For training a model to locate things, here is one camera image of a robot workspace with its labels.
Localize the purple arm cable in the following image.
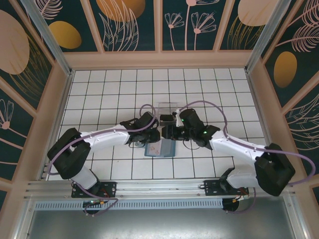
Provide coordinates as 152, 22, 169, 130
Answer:
179, 100, 316, 215
47, 104, 160, 217

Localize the grey metal sheet panel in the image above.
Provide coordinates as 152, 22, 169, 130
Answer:
23, 196, 304, 239

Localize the aluminium table side rail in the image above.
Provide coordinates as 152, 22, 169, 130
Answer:
37, 70, 75, 181
245, 71, 284, 177

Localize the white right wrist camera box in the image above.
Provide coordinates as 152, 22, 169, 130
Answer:
173, 109, 184, 127

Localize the aluminium corner post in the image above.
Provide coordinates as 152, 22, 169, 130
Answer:
19, 0, 76, 77
244, 0, 287, 74

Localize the slotted grey cable duct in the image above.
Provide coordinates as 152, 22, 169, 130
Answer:
33, 199, 225, 210

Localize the clear acrylic card stand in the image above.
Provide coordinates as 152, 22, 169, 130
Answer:
155, 101, 179, 126

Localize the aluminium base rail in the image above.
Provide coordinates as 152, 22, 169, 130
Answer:
23, 176, 299, 200

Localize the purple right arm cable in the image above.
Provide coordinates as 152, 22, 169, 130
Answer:
179, 100, 316, 215

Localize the teal card holder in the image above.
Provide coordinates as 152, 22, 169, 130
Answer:
144, 138, 177, 158

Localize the black credit card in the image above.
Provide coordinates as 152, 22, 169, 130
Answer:
159, 114, 174, 125

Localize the white card with pink print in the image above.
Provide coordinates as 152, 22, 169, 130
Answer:
146, 143, 162, 157

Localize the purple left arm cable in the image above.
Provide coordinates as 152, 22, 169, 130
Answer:
47, 104, 160, 217

